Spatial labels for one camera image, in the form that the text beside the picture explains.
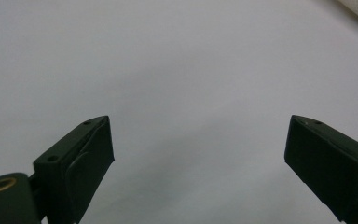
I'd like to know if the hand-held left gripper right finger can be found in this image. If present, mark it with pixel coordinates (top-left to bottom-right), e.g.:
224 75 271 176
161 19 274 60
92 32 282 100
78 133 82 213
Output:
283 114 358 224

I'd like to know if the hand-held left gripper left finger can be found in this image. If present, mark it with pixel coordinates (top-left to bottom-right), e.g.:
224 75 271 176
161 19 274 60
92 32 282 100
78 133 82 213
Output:
32 115 116 224

